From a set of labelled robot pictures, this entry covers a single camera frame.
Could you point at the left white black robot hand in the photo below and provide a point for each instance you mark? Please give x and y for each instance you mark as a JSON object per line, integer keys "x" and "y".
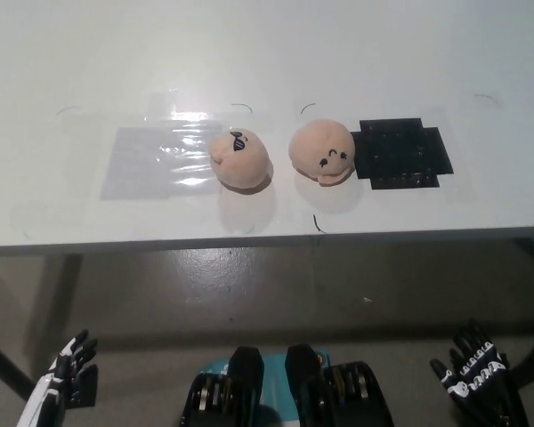
{"x": 55, "y": 382}

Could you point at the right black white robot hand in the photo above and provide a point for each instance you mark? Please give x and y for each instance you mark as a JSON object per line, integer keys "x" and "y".
{"x": 476, "y": 378}

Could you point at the beige dumpling toy smiling face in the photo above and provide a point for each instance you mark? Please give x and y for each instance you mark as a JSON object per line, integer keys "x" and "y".
{"x": 318, "y": 147}

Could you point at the beige dumpling toy with sunglasses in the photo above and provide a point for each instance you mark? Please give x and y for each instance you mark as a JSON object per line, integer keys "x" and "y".
{"x": 242, "y": 164}

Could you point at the black floor tape mark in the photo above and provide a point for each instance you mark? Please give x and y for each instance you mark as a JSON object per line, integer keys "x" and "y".
{"x": 86, "y": 391}

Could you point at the black teal robot torso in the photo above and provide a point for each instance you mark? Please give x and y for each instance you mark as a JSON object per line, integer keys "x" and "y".
{"x": 289, "y": 391}

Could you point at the grey tape patch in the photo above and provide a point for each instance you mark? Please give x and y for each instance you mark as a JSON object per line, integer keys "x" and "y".
{"x": 133, "y": 169}

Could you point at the black tape patch on table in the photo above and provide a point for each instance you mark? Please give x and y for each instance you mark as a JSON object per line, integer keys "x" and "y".
{"x": 400, "y": 155}

